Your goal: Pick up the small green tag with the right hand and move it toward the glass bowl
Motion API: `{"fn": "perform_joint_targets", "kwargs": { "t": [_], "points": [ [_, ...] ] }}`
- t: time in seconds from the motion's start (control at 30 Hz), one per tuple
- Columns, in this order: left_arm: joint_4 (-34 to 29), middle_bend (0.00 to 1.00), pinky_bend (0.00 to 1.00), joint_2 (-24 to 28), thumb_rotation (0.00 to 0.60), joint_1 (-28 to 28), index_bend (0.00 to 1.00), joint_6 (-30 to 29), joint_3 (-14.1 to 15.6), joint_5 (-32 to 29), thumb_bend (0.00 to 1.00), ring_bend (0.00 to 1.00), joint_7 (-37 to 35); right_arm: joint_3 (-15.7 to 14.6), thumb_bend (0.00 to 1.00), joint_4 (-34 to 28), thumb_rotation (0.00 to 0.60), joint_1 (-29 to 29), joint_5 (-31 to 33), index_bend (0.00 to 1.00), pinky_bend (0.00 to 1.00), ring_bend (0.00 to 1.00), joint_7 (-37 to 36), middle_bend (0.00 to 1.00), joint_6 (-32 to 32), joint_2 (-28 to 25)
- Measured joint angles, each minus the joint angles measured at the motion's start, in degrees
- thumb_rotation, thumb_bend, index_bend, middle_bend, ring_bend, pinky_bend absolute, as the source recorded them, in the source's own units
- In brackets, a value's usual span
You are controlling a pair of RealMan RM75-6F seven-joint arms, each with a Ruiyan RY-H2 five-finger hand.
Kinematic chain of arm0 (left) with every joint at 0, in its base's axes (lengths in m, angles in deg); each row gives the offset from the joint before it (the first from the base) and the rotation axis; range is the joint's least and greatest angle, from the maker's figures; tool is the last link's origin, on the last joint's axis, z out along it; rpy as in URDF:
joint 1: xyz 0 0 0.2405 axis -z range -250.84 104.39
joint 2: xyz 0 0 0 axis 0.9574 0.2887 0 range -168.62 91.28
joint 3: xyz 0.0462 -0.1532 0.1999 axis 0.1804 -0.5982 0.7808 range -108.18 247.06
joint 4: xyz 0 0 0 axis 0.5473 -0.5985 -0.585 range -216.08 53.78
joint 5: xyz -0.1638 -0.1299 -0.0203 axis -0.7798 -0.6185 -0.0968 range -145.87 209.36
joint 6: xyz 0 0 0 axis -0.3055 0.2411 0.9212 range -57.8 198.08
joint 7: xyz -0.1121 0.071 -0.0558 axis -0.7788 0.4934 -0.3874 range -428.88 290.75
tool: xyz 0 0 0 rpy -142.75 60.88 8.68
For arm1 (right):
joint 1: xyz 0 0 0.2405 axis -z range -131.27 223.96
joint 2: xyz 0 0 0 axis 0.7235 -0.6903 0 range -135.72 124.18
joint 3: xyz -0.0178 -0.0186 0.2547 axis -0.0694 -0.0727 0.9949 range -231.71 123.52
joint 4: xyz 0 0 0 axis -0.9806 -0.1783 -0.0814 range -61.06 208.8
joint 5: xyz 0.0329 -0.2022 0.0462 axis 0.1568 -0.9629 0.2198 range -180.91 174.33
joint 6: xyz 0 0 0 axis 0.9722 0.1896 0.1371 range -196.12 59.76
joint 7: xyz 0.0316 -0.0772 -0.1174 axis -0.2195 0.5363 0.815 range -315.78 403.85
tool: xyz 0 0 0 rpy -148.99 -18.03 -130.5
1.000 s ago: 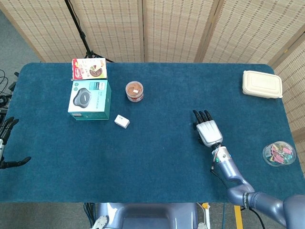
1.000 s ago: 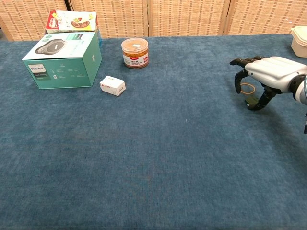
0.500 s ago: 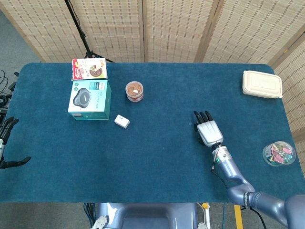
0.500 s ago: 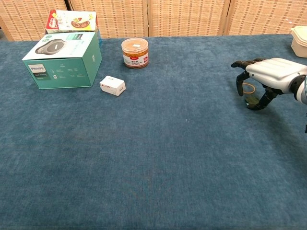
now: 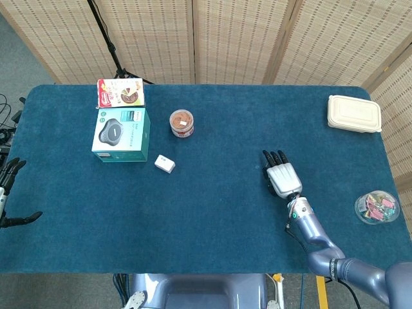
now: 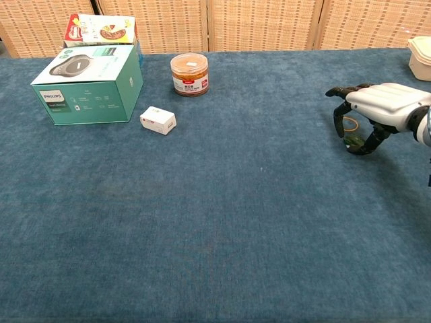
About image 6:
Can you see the bamboo folding screen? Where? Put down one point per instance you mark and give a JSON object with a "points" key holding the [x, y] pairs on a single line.
{"points": [[262, 23]]}

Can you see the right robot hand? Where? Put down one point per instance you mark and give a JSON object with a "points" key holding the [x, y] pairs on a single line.
{"points": [[384, 101]]}

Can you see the teal Philips product box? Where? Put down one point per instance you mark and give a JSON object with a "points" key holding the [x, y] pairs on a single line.
{"points": [[87, 101]]}

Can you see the small white box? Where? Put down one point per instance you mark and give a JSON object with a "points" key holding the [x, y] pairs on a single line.
{"points": [[156, 121]]}

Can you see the clear jar with orange contents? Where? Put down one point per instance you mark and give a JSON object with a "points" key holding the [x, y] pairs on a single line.
{"points": [[190, 77]]}

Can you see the tan rubber band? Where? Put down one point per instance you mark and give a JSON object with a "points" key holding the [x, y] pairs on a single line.
{"points": [[357, 127]]}

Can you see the beige lidded lunch container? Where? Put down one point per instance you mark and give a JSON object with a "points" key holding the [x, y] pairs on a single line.
{"points": [[422, 60]]}

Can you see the red white pizza food box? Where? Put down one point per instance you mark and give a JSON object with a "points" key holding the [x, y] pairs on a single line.
{"points": [[101, 32]]}

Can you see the blue table cloth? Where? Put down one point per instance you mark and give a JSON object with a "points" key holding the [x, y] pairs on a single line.
{"points": [[215, 218]]}

